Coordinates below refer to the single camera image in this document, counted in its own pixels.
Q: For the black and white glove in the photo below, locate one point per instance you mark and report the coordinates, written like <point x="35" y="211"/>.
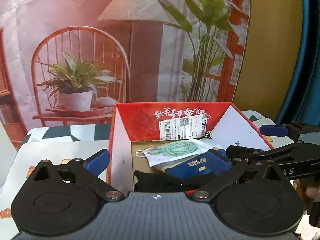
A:
<point x="163" y="183"/>

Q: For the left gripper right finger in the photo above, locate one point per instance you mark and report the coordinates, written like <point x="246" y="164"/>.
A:
<point x="218" y="161"/>

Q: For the red strawberry cardboard box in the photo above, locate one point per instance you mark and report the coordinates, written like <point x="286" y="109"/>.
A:
<point x="139" y="121"/>

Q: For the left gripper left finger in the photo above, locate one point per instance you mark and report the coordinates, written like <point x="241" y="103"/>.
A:
<point x="98" y="162"/>

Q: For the printed living room backdrop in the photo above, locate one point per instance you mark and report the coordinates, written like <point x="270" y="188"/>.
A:
<point x="62" y="60"/>

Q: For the right hand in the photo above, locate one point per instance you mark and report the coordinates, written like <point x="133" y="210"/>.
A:
<point x="307" y="191"/>

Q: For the blue curtain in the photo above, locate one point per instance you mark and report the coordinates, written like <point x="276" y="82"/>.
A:
<point x="301" y="103"/>

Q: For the white cartoon print tablecloth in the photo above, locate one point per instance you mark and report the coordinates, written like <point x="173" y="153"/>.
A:
<point x="57" y="149"/>

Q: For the blue face mask package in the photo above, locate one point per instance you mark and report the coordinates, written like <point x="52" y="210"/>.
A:
<point x="188" y="167"/>

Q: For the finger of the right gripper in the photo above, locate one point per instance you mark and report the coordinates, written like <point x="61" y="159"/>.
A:
<point x="248" y="155"/>
<point x="274" y="130"/>

